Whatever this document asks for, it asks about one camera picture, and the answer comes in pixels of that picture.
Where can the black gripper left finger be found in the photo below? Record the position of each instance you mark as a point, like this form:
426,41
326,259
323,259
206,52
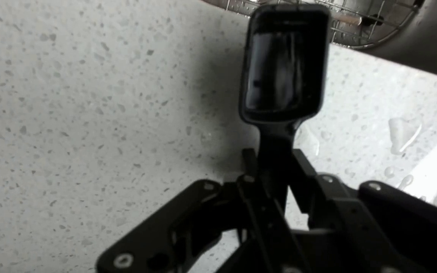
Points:
179,232

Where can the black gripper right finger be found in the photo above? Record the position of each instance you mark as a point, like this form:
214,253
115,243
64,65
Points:
385,227

